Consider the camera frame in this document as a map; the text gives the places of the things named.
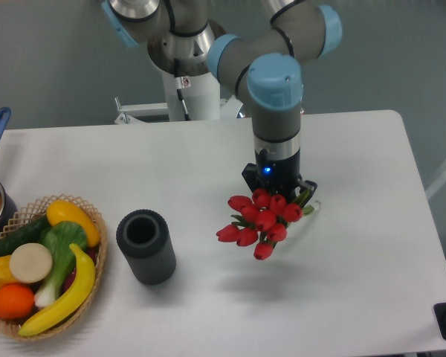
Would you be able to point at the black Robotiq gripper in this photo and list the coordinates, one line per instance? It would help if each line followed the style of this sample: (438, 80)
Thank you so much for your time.
(278, 176)

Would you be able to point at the red tulip bouquet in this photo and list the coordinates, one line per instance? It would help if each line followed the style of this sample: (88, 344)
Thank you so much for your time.
(262, 220)

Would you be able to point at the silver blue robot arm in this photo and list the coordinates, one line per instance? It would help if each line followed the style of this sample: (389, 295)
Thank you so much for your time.
(197, 58)

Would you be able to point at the dark grey ribbed vase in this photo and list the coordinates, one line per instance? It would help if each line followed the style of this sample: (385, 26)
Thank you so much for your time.
(143, 238)

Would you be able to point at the red fruit in basket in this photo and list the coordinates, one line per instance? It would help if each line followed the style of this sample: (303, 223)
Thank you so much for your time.
(92, 253)

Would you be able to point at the yellow banana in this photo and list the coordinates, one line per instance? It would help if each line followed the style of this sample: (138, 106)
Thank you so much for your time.
(69, 302)

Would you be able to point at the yellow squash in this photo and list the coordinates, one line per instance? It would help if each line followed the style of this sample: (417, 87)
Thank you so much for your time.
(65, 211)

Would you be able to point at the green bok choy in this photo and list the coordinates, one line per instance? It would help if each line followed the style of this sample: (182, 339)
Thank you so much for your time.
(57, 240)

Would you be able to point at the green cucumber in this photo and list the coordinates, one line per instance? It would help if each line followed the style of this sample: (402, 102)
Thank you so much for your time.
(28, 233)

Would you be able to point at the woven wicker basket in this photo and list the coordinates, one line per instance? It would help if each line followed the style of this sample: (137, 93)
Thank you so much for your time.
(31, 212)

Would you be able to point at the beige round disc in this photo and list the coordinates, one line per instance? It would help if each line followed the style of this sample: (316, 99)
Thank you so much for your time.
(30, 263)

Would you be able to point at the orange fruit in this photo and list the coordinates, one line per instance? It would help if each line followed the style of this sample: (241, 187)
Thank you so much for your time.
(16, 301)

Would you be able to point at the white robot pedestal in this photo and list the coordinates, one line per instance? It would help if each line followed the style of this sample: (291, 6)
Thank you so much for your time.
(186, 98)

